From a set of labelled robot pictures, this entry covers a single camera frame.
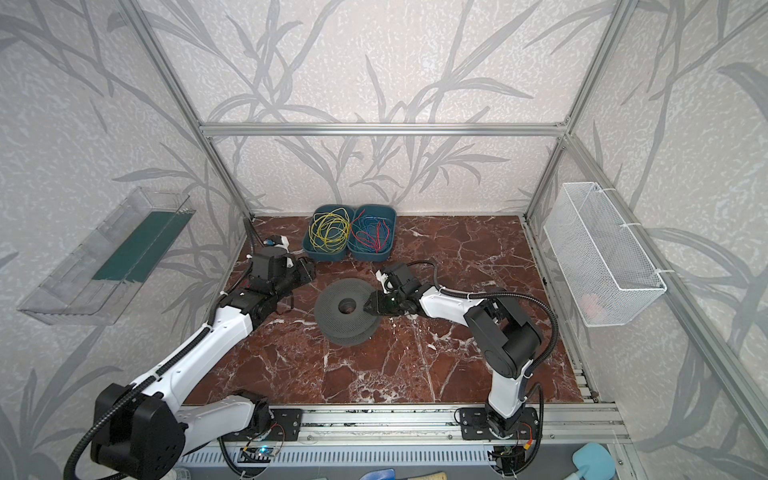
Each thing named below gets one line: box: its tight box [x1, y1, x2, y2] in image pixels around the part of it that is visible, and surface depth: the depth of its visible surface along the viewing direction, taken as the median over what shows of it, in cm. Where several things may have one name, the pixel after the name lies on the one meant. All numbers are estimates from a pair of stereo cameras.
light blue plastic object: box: [572, 442, 616, 480], surface depth 71 cm
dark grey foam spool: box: [314, 277, 381, 347], surface depth 90 cm
